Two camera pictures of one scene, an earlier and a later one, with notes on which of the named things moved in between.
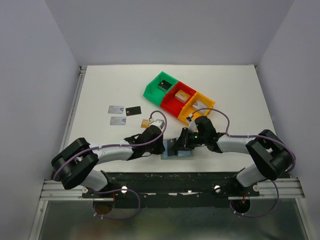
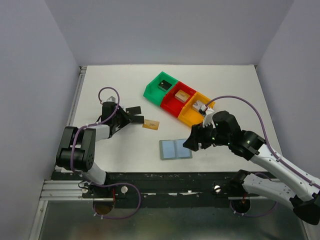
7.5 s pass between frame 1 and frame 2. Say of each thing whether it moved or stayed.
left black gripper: moved
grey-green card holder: stayed
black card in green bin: stayed
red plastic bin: stayed
